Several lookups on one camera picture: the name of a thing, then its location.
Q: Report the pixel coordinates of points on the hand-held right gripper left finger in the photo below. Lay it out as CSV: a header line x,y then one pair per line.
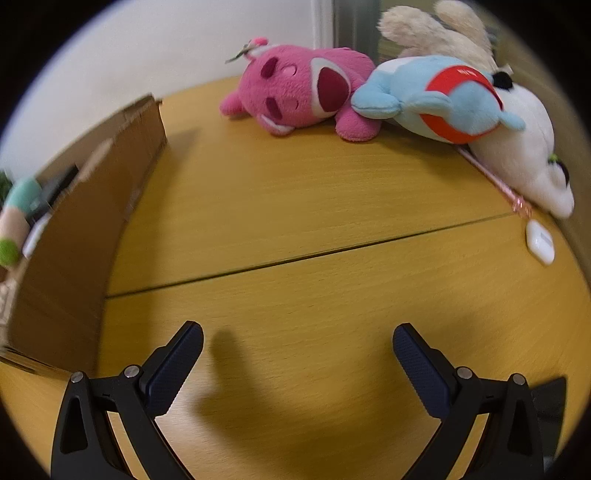
x,y
173,374

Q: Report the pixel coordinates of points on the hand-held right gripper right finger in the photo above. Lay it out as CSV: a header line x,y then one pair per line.
x,y
422,374

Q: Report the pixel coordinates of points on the cardboard box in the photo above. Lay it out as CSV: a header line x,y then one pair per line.
x,y
69,258

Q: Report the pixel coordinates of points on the wooden desktop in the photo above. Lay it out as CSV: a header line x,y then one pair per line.
x,y
300,207

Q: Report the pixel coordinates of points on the white earbuds case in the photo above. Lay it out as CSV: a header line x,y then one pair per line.
x,y
538,240

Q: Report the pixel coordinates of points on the pink pen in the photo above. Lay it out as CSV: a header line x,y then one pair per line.
x,y
498,187

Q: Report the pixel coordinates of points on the black box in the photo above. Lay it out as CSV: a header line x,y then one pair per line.
x,y
55,189

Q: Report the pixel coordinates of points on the teal and pink plush toy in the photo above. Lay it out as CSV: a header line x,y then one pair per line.
x,y
21,198

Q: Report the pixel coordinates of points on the white plush toy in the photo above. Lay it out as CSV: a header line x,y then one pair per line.
x,y
521,157

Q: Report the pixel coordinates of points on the light blue plush toy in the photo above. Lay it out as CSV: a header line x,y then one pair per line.
x,y
415,101

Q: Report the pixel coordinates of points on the cream plush toy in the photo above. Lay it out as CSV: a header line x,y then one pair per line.
x,y
429,27

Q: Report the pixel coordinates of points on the glass door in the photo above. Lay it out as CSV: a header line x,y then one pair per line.
x,y
355,27

